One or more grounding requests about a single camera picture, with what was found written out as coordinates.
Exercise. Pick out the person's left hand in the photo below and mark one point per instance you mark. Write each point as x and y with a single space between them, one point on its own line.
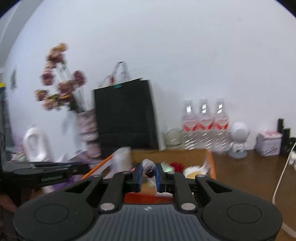
7 201

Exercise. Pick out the white and yellow plush sheep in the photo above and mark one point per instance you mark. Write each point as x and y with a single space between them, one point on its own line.
196 172

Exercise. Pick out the white robot-shaped speaker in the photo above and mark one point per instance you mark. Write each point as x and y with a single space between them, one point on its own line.
239 139

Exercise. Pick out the clear glass cup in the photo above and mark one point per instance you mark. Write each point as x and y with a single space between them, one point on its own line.
173 139

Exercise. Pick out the small black tube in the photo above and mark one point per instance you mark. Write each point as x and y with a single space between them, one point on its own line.
281 125

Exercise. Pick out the red artificial rose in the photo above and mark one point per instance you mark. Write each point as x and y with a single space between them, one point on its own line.
177 166

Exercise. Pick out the clear plastic bag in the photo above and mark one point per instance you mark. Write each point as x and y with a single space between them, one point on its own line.
148 168

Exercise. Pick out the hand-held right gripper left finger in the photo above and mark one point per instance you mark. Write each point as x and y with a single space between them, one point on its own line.
138 177

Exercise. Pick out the dried pink flower bouquet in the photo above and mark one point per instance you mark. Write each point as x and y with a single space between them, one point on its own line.
62 85

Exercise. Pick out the translucent cotton swab box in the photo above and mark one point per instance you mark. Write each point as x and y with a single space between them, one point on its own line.
121 162

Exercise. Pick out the white tin box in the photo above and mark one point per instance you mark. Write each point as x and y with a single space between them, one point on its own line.
269 143

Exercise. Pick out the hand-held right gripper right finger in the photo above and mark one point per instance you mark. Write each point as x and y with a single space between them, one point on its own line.
158 176

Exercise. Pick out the orange cardboard box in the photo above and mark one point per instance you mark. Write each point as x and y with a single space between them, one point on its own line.
136 157

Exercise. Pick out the black paper bag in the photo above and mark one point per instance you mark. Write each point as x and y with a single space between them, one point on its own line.
124 115

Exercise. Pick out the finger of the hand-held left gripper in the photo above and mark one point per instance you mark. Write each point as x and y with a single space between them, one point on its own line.
76 168

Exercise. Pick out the purple ceramic vase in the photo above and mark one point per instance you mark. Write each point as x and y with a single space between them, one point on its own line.
89 132

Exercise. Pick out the white detergent jug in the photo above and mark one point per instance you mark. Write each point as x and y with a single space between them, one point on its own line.
37 146

